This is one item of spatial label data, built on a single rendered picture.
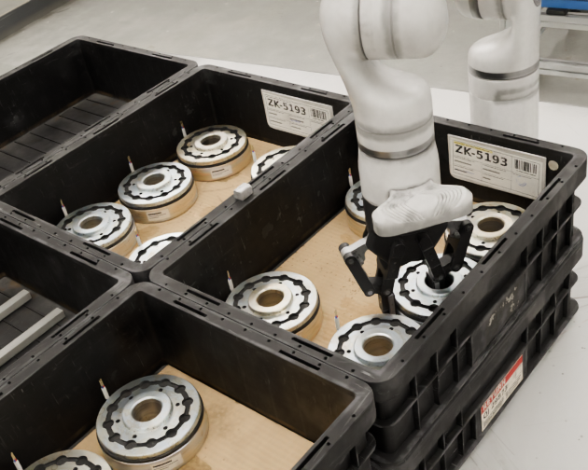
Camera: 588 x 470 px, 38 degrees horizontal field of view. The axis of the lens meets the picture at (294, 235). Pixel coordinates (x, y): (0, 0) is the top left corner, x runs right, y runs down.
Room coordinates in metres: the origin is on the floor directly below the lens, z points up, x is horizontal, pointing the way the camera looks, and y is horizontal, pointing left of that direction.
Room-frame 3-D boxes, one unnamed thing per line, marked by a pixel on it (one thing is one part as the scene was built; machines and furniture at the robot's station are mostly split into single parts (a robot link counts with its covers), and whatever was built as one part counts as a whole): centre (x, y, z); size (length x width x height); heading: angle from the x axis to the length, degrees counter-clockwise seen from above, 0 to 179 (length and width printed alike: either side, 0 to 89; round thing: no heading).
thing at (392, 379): (0.73, -0.09, 0.92); 0.40 x 0.30 x 0.02; 134
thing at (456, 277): (0.68, -0.14, 0.86); 0.05 x 0.05 x 0.01
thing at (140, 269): (0.95, 0.12, 0.92); 0.40 x 0.30 x 0.02; 134
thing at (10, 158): (1.16, 0.33, 0.87); 0.40 x 0.30 x 0.11; 134
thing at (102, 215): (0.92, 0.25, 0.86); 0.05 x 0.05 x 0.01
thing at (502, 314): (0.73, -0.09, 0.87); 0.40 x 0.30 x 0.11; 134
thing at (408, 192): (0.65, -0.11, 1.02); 0.11 x 0.09 x 0.06; 7
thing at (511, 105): (1.02, -0.32, 0.83); 0.09 x 0.09 x 0.17; 63
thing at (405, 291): (0.68, -0.14, 0.86); 0.10 x 0.10 x 0.01
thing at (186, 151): (1.07, 0.09, 0.86); 0.10 x 0.10 x 0.01
